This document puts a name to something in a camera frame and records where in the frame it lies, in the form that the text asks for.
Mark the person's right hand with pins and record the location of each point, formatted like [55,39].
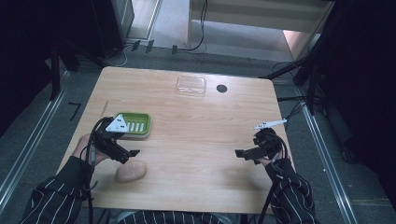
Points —
[267,161]

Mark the green soap dish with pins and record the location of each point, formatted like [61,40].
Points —
[138,124]

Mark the dark cabinet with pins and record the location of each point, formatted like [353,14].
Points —
[109,25]

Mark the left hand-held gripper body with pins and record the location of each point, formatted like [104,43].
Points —
[109,143]

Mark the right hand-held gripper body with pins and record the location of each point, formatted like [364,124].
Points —
[266,146]

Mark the black metal stand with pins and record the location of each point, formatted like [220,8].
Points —
[55,71]

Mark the person's left hand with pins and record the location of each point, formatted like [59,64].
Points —
[81,149]

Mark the beige bread roll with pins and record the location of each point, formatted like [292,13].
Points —
[131,171]

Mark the black tripod stand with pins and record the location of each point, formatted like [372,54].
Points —
[308,68]

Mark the person's striped torso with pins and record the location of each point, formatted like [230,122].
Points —
[171,217]

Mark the metal floor rail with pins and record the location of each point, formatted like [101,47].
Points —
[31,137]
[327,161]

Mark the clear plastic box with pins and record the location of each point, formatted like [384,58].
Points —
[191,86]

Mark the white shelf unit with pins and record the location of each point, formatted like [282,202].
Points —
[243,21]

